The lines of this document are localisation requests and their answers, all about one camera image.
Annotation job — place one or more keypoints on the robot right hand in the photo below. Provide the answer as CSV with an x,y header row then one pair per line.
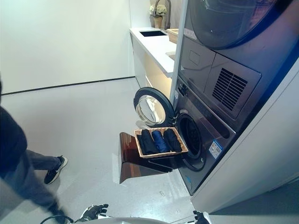
x,y
200,217

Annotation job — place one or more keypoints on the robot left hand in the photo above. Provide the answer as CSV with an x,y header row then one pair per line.
x,y
96,210

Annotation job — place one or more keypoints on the grey front-load washing machine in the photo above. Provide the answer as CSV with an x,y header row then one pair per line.
x,y
210,140

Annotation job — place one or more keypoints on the person in dark clothes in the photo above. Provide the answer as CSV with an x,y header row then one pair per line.
x,y
16,158

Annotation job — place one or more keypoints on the round washing machine door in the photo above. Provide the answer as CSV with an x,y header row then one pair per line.
x,y
153,107

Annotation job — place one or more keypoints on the robot white torso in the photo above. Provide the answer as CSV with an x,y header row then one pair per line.
x,y
140,220

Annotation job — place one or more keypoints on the black sneaker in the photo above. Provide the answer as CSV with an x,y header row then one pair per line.
x,y
55,170

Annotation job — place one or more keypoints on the brown glossy stool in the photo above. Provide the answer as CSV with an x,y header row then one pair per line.
x,y
135,163

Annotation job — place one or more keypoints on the black folded garment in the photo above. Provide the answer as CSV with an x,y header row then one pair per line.
x,y
172,139
146,142

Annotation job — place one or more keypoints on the wicker laundry basket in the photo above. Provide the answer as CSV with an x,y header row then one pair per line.
x,y
161,142

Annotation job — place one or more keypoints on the blue folded garment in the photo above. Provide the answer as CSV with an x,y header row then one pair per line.
x,y
160,141

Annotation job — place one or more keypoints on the grey stacked dryer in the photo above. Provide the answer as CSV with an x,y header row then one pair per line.
x,y
224,58

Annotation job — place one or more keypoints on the white counter cabinet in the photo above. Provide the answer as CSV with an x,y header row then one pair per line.
x,y
154,56

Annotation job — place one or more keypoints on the wicker tray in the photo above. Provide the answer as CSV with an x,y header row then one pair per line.
x,y
173,35

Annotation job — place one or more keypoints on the black sink basin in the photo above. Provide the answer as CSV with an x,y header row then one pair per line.
x,y
153,33

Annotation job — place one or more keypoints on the potted white flowers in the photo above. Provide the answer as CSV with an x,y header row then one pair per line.
x,y
157,14

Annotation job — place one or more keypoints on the arched metal faucet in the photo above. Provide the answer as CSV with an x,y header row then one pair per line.
x,y
163,11

